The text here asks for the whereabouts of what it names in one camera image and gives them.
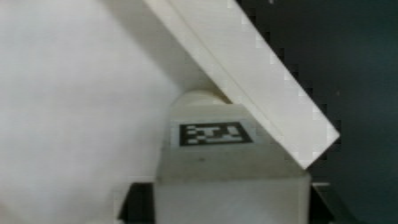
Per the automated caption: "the white square table top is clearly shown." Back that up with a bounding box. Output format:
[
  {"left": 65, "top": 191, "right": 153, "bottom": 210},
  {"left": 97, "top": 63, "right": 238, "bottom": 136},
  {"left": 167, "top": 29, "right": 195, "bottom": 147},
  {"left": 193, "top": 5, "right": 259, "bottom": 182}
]
[{"left": 0, "top": 0, "right": 339, "bottom": 224}]

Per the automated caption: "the white leg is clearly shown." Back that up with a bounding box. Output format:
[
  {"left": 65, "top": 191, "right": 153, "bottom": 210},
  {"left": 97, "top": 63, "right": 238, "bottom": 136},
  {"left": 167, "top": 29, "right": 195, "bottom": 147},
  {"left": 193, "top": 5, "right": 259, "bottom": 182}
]
[{"left": 154, "top": 91, "right": 311, "bottom": 224}]

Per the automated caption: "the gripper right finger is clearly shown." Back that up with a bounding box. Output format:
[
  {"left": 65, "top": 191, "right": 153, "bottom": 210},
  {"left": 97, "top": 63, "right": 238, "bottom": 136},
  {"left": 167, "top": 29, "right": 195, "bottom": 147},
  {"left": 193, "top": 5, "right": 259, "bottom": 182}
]
[{"left": 309, "top": 182, "right": 339, "bottom": 224}]

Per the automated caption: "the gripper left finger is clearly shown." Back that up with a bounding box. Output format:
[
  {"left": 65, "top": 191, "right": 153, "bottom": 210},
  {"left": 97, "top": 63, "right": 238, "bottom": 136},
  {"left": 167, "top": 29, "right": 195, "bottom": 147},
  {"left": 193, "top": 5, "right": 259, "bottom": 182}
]
[{"left": 117, "top": 183, "right": 154, "bottom": 224}]

